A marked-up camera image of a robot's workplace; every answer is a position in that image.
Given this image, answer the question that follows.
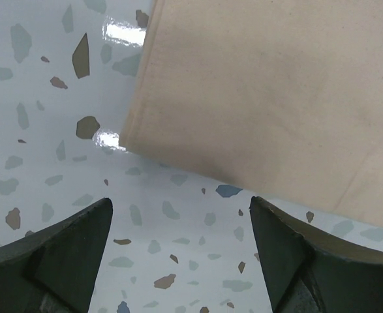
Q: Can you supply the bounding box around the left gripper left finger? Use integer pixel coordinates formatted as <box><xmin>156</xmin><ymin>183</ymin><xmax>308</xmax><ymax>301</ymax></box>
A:
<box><xmin>0</xmin><ymin>198</ymin><xmax>113</xmax><ymax>312</ymax></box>

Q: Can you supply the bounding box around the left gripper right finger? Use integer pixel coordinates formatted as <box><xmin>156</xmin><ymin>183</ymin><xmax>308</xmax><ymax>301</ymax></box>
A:
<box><xmin>249</xmin><ymin>197</ymin><xmax>383</xmax><ymax>313</ymax></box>

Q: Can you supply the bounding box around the beige cloth wrap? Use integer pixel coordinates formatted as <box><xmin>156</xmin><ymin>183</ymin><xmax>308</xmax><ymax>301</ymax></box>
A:
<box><xmin>119</xmin><ymin>1</ymin><xmax>383</xmax><ymax>227</ymax></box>

